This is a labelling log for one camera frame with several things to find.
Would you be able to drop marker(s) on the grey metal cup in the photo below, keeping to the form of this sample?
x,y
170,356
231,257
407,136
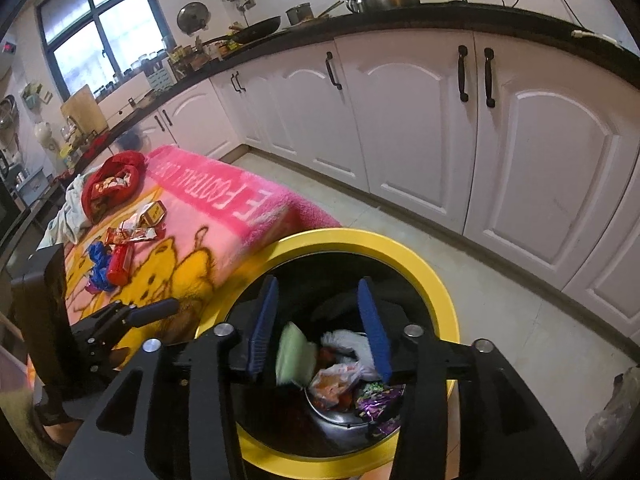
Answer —
x,y
299,14

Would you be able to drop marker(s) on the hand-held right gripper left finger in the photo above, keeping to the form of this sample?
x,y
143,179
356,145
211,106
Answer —
x,y
262,330

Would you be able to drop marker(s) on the red plastic bag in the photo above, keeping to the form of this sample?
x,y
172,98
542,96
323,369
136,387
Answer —
x,y
325,357

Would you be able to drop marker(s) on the yellow-rimmed black bin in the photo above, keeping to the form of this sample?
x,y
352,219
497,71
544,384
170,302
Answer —
x,y
350,240

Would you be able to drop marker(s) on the red embroidered cloth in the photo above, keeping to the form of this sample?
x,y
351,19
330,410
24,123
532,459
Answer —
x,y
125,160

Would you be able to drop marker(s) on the white plastic bag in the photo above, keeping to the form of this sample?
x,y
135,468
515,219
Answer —
x,y
350,342

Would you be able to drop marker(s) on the black kitchen countertop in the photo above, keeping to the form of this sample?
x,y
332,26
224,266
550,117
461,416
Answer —
x,y
450,15

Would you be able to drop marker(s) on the dark-framed window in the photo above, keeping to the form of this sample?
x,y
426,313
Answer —
x,y
125,25

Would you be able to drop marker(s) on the yellow dish soap bottle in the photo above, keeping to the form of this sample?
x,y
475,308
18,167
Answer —
x,y
66,151

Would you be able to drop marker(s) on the shiny foil snack wrapper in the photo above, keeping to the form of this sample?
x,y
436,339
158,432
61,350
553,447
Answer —
x,y
377,402

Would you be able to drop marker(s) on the white wall-mounted fixture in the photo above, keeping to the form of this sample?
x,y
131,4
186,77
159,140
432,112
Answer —
x,y
42,132

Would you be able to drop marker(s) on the grey plastic bag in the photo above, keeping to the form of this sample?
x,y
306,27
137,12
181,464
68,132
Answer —
x,y
615,420

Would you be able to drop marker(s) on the hanging metal colander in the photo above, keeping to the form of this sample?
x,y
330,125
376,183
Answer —
x,y
7,112

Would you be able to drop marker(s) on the blue plastic container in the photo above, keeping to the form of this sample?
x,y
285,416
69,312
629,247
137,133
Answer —
x,y
132,139

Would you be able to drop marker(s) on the black wok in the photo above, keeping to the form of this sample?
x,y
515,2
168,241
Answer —
x,y
255,27

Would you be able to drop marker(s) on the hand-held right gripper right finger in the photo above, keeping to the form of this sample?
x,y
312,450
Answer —
x,y
375,330

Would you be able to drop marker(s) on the light blue printed cloth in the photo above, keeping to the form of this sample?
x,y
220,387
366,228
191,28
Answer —
x,y
70,215

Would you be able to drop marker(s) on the metal pot lid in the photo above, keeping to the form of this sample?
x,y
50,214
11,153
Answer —
x,y
192,17

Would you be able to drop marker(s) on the small wall socket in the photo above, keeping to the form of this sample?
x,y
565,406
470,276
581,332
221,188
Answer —
x,y
248,5

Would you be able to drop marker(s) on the orange white snack wrapper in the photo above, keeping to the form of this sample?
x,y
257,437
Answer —
x,y
130,234

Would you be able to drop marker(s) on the red rag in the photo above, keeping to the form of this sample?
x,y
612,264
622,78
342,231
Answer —
x,y
95,147

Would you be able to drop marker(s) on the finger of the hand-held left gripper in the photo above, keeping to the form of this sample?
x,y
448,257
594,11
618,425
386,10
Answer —
x,y
100,355
150,310

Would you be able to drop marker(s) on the clear bag with orange contents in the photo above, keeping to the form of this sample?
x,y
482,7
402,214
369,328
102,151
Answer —
x,y
332,382

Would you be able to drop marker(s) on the blue wrapper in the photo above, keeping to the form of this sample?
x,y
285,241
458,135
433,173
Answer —
x,y
100,255

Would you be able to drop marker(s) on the green wall holder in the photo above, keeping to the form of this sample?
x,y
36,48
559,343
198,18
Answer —
x,y
35,94

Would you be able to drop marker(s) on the white storage box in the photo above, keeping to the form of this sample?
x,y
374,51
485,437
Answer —
x,y
125,95

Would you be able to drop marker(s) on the pink purple wrapper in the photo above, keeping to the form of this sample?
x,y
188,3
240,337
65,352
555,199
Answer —
x,y
97,285

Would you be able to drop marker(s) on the white lower cabinets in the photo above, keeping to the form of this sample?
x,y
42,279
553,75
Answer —
x,y
400,110

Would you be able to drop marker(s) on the red cylindrical packet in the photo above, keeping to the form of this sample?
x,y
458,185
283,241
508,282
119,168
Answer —
x,y
120,265

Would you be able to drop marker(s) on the pink printed blanket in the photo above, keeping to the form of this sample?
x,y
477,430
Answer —
x,y
225,240

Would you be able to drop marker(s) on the wooden cutting board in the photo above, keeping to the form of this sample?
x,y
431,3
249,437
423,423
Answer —
x,y
82,110

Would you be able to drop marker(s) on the row of spice jars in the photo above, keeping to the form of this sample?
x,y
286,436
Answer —
x,y
135,67

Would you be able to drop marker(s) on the group of condiment bottles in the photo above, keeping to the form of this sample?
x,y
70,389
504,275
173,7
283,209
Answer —
x,y
190,55

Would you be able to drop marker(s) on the yellow brown small carton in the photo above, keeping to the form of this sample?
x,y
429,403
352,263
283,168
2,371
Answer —
x,y
152,214

